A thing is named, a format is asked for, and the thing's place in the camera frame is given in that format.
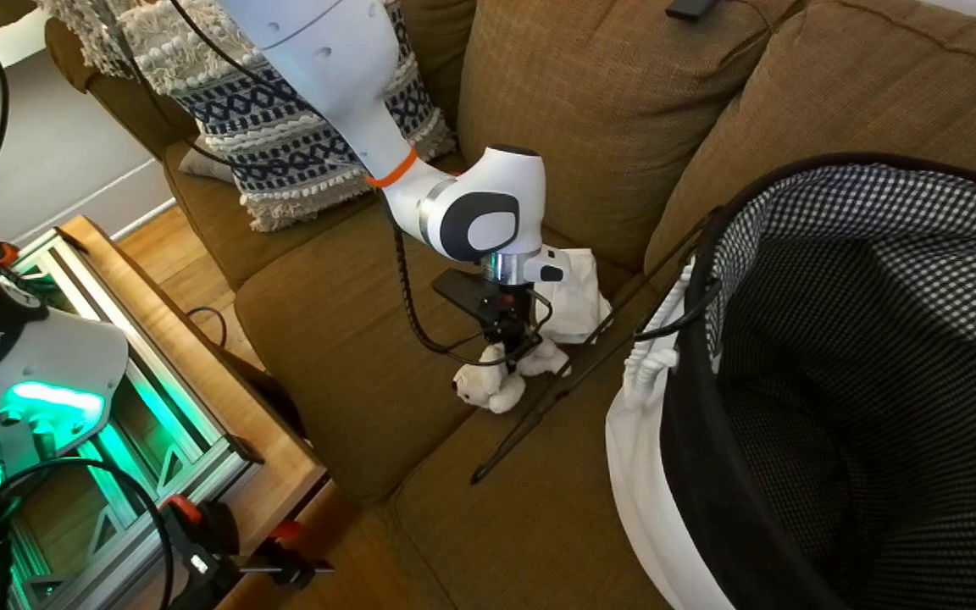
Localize black mesh laundry hamper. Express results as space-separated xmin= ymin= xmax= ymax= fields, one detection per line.
xmin=602 ymin=148 xmax=976 ymax=610

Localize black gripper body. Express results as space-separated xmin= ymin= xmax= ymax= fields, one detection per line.
xmin=483 ymin=275 xmax=543 ymax=336

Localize white plush toy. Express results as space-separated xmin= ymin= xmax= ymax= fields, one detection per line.
xmin=449 ymin=336 xmax=571 ymax=419

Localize orange cable strap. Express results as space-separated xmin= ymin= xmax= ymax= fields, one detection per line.
xmin=367 ymin=148 xmax=427 ymax=192

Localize wooden table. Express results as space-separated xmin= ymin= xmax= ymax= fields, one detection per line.
xmin=58 ymin=212 xmax=335 ymax=610

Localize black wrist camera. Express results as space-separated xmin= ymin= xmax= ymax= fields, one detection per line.
xmin=429 ymin=268 xmax=503 ymax=321

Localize brown fabric couch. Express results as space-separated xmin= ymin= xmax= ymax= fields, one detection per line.
xmin=40 ymin=0 xmax=976 ymax=610

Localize brown couch back cushion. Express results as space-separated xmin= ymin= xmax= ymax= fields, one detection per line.
xmin=395 ymin=0 xmax=480 ymax=164
xmin=640 ymin=0 xmax=976 ymax=297
xmin=455 ymin=0 xmax=807 ymax=275

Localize thin black hamper handle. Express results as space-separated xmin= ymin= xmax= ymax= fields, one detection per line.
xmin=466 ymin=207 xmax=729 ymax=489

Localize fringed blue white pattern pillow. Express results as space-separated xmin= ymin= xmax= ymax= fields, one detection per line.
xmin=40 ymin=0 xmax=456 ymax=237

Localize thin black cable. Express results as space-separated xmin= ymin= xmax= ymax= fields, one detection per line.
xmin=184 ymin=300 xmax=233 ymax=355

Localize aluminium mounting frame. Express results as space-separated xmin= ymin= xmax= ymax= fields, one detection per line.
xmin=6 ymin=224 xmax=267 ymax=610

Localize brown couch seat cushion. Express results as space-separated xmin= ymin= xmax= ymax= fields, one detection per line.
xmin=160 ymin=133 xmax=449 ymax=291
xmin=378 ymin=324 xmax=693 ymax=610
xmin=231 ymin=166 xmax=654 ymax=510

